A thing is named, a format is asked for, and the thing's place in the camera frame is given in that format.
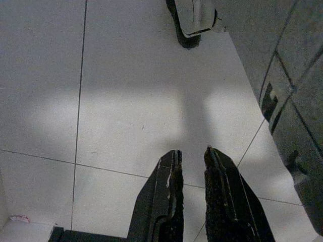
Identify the dark grey glossy cabinet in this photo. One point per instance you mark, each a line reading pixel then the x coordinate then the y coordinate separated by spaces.
pixel 300 75

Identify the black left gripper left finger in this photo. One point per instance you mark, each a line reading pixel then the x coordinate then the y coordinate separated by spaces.
pixel 161 201

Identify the white robot foot black sole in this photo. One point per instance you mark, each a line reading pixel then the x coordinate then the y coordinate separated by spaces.
pixel 194 17

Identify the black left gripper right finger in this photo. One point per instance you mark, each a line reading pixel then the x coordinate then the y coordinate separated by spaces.
pixel 227 201

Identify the white box with pink mark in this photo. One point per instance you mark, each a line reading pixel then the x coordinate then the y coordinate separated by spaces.
pixel 22 230

